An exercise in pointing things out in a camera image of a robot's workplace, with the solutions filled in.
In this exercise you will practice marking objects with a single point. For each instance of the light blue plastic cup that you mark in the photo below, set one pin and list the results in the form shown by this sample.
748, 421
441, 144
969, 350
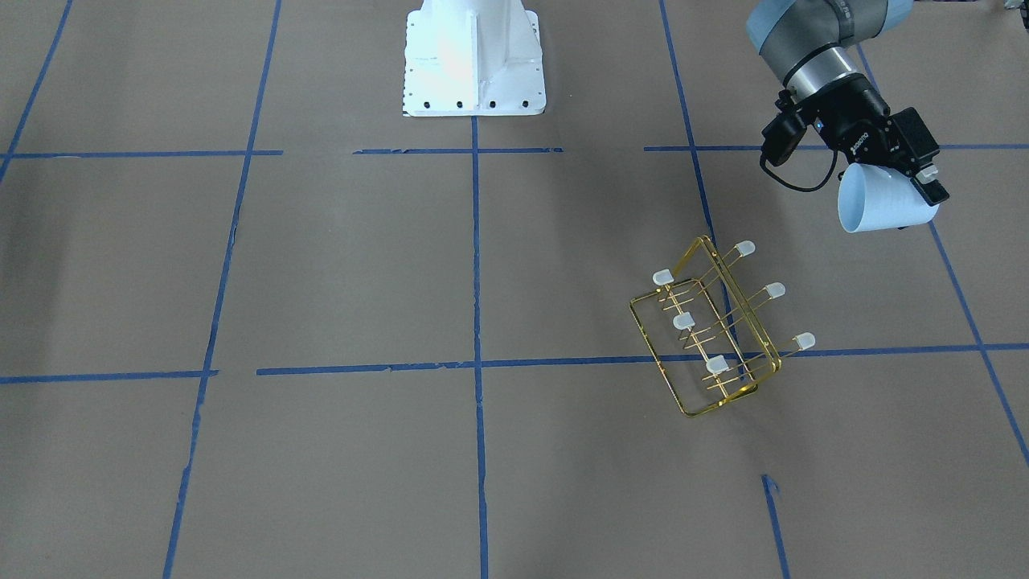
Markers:
872, 198

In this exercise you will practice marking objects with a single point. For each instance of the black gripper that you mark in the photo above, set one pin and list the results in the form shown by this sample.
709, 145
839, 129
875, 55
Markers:
854, 117

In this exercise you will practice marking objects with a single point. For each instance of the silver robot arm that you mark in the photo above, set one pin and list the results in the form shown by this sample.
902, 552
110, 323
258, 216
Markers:
805, 45

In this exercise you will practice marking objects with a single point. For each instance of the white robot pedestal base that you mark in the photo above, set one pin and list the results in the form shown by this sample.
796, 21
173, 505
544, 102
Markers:
465, 58

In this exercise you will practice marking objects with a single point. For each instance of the gold wire cup holder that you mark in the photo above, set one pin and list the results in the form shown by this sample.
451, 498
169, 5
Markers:
703, 331

